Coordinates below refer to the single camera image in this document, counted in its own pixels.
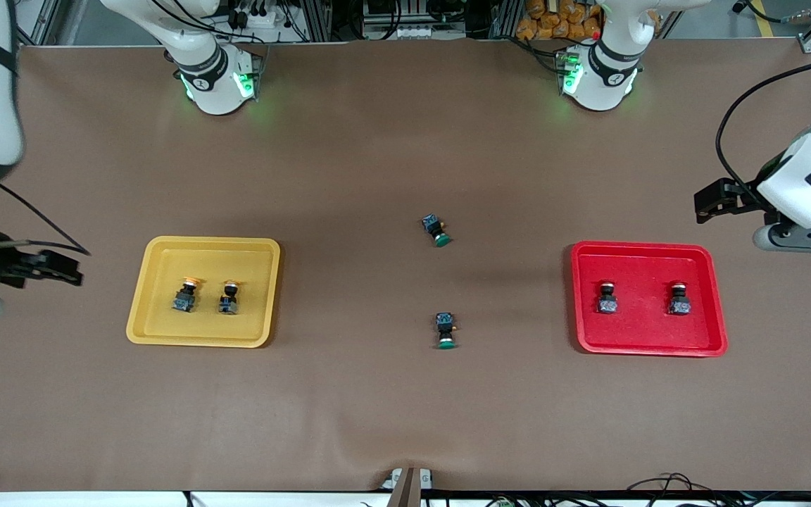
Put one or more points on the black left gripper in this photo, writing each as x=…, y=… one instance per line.
x=742, y=196

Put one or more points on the red push button switch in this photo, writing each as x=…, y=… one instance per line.
x=679, y=301
x=607, y=301

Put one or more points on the yellow push button switch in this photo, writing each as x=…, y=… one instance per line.
x=185, y=297
x=229, y=299

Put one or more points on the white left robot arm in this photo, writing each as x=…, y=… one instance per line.
x=810, y=179

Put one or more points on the red plastic tray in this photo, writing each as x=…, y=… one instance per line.
x=641, y=324

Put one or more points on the yellow plastic tray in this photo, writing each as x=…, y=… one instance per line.
x=205, y=327

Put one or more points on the pile of orange objects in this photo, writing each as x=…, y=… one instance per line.
x=560, y=20

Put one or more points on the white power strip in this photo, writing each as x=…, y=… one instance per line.
x=261, y=17

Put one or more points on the green push button switch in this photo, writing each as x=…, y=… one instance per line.
x=445, y=328
x=436, y=230

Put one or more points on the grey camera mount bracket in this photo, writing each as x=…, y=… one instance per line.
x=407, y=486

